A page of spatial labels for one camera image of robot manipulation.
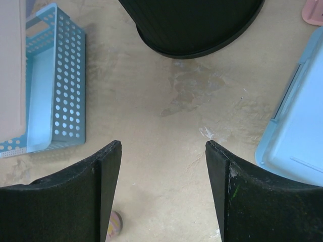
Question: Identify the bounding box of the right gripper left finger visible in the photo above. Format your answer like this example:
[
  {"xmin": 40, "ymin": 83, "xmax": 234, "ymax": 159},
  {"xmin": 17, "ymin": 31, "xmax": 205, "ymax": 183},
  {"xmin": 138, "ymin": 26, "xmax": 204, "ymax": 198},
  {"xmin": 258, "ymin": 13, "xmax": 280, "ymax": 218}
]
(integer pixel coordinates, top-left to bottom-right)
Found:
[{"xmin": 1, "ymin": 141, "xmax": 122, "ymax": 241}]

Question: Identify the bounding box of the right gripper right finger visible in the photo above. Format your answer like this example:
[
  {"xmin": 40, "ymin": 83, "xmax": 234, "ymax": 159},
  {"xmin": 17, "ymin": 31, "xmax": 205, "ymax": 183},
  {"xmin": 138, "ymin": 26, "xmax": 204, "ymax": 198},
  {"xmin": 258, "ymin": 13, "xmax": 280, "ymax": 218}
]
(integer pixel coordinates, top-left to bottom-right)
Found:
[{"xmin": 205, "ymin": 141, "xmax": 322, "ymax": 241}]

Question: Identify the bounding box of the blue perforated plastic basket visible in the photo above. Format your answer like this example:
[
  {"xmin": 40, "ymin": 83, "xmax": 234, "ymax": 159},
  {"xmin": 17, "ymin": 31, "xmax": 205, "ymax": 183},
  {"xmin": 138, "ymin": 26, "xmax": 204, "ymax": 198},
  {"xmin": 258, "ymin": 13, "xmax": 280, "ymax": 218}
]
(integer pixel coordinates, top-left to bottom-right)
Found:
[{"xmin": 255, "ymin": 27, "xmax": 322, "ymax": 186}]

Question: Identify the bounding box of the light blue basket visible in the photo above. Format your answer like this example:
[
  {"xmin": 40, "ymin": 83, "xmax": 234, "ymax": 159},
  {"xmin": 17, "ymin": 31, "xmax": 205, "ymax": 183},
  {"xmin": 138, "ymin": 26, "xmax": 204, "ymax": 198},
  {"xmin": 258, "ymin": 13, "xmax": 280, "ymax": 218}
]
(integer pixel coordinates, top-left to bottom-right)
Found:
[{"xmin": 1, "ymin": 3, "xmax": 86, "ymax": 158}]

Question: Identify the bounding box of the white perforated plastic basket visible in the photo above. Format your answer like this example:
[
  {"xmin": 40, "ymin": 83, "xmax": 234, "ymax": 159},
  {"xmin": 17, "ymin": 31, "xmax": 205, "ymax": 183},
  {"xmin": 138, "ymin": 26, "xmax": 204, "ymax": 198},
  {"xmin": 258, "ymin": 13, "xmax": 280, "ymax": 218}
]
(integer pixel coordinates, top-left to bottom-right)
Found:
[{"xmin": 1, "ymin": 0, "xmax": 26, "ymax": 142}]

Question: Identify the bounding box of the large black plastic bucket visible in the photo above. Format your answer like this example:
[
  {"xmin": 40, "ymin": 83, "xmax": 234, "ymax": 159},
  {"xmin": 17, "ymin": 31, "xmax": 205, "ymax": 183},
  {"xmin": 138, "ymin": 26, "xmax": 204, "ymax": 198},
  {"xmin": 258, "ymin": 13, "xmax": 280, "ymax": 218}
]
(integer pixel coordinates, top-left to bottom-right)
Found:
[{"xmin": 120, "ymin": 0, "xmax": 264, "ymax": 59}]

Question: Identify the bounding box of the pink perforated plastic basket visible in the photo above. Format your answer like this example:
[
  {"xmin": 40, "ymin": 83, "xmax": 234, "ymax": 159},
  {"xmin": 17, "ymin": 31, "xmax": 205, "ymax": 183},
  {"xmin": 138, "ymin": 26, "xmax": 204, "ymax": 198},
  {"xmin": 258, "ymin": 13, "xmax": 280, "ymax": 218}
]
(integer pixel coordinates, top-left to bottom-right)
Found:
[{"xmin": 301, "ymin": 0, "xmax": 323, "ymax": 26}]

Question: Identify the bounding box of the pink capped small bottle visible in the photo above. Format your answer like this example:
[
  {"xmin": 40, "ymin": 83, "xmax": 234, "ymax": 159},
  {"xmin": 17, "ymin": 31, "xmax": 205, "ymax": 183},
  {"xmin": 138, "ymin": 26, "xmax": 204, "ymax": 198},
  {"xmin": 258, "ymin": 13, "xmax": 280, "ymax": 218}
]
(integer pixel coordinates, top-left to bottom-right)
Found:
[{"xmin": 106, "ymin": 210, "xmax": 123, "ymax": 241}]

